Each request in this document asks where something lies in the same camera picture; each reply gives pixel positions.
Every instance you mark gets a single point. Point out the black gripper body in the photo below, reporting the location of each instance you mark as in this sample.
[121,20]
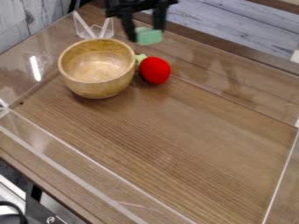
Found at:
[114,6]

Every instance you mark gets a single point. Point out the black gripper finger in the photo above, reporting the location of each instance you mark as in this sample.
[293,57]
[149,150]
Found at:
[159,16]
[129,25]

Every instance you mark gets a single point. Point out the green rectangular block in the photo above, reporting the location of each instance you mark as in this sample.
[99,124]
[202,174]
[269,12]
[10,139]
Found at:
[149,36]

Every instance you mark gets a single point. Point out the brown wooden bowl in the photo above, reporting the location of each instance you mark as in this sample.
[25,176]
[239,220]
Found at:
[98,67]

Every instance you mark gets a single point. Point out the red plush strawberry toy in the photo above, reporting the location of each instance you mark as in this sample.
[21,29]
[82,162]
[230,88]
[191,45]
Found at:
[154,69]

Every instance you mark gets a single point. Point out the clear acrylic corner bracket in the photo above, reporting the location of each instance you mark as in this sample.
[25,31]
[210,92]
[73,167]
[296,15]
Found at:
[94,31]

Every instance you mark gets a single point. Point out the clear acrylic tray wall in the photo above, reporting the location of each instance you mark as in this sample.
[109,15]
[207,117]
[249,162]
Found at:
[85,185]

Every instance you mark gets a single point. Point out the black table leg bracket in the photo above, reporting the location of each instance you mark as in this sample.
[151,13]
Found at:
[38,214]

